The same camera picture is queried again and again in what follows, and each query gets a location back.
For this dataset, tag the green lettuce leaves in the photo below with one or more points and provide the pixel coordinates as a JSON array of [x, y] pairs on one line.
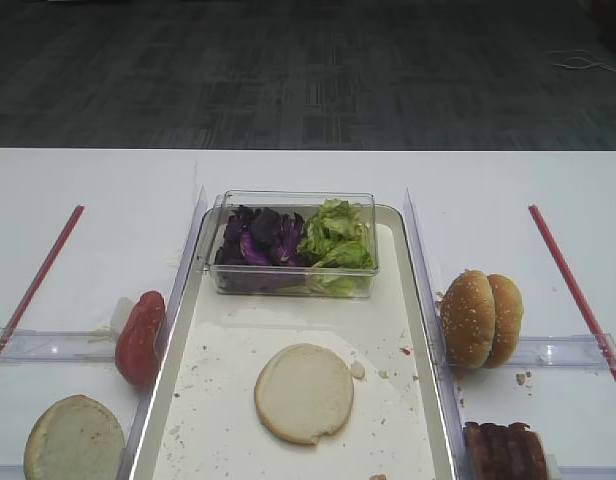
[[336, 237]]

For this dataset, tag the red tomato slice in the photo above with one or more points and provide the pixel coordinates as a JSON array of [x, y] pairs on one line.
[[136, 357]]

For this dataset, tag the stacked brown meat patties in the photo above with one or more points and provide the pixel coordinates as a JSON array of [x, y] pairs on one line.
[[511, 451]]

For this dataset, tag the clear plastic salad box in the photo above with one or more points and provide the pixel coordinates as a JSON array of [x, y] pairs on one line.
[[276, 280]]

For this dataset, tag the purple cabbage leaves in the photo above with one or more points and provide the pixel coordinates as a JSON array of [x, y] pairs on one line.
[[262, 237]]

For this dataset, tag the right long clear divider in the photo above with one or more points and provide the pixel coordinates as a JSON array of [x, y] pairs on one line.
[[456, 452]]

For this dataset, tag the long clear divider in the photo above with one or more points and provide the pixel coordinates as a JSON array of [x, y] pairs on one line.
[[456, 452], [138, 429]]

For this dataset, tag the left long clear divider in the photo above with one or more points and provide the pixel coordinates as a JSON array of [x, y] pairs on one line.
[[138, 429]]

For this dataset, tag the bun bottom on tray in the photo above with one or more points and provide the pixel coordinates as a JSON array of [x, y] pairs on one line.
[[303, 393]]

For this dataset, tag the sesame bun top front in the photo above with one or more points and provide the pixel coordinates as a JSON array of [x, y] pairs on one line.
[[468, 319]]

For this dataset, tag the sesame bun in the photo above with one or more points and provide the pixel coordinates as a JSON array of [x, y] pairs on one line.
[[468, 319], [509, 311]]

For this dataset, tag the sesame bun top rear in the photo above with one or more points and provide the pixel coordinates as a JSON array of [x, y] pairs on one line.
[[509, 311]]

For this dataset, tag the white metal tray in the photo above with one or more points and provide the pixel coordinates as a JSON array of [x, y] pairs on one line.
[[202, 422]]

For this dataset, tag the right red strip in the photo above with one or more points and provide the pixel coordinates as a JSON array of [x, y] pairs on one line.
[[594, 327]]

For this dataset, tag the red strip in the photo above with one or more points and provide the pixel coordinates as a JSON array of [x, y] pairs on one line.
[[594, 327], [13, 323]]

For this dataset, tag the left red strip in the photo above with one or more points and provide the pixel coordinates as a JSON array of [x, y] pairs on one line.
[[13, 323]]

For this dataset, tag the right upper clear holder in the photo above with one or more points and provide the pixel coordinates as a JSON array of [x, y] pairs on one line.
[[594, 352]]

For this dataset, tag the clear holder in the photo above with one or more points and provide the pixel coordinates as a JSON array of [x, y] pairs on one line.
[[594, 352], [11, 472], [582, 473], [30, 346]]

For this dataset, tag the bun half left side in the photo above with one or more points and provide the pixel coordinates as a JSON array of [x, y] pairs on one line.
[[75, 438]]

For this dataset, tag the left upper clear holder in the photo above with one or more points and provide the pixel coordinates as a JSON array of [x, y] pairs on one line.
[[30, 346]]

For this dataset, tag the right lower clear holder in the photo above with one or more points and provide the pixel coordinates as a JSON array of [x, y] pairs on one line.
[[582, 473]]

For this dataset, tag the left lower clear holder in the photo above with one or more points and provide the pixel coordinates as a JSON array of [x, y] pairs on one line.
[[11, 472]]

